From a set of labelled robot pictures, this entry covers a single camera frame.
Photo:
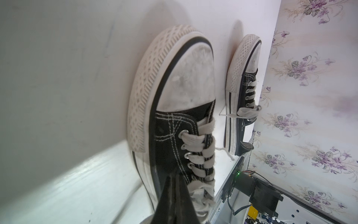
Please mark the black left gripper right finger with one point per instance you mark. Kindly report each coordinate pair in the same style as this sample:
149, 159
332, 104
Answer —
184, 208

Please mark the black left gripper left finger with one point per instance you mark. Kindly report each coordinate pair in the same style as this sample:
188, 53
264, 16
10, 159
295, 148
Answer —
165, 212

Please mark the black canvas sneaker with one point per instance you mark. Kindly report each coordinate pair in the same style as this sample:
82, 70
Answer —
240, 108
170, 117

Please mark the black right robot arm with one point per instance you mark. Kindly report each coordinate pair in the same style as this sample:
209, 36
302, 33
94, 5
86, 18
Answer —
262, 195

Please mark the aluminium rail frame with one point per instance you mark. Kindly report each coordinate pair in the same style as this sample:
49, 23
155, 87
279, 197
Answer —
246, 197

